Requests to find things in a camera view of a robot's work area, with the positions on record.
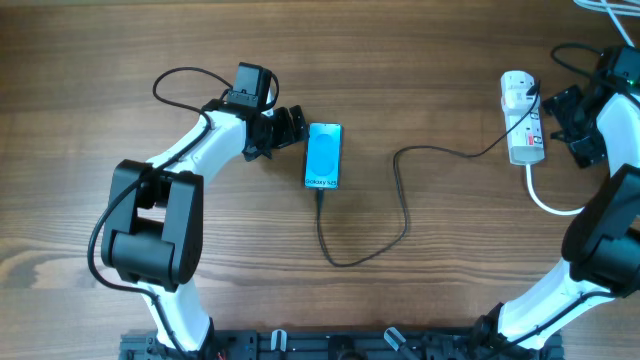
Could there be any white power strip cord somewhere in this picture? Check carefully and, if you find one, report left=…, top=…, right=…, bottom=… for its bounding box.
left=524, top=0, right=640, bottom=217

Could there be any white power strip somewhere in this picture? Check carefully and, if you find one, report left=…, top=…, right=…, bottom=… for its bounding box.
left=500, top=70, right=545, bottom=166

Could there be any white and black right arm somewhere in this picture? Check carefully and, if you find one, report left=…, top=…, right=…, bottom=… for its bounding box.
left=467, top=46, right=639, bottom=357

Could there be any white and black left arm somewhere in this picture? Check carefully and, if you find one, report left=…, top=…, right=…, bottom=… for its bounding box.
left=87, top=63, right=308, bottom=359

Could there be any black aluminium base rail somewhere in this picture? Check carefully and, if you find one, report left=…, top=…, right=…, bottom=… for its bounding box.
left=118, top=328, right=565, bottom=360

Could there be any white USB charger plug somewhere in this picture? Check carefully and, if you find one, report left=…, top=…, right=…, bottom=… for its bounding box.
left=501, top=83, right=538, bottom=115

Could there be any black USB charging cable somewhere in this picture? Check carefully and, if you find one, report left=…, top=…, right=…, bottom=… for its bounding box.
left=314, top=78, right=543, bottom=269

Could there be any Galaxy S25 smartphone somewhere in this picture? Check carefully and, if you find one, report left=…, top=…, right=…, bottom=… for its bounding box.
left=304, top=123, right=343, bottom=189

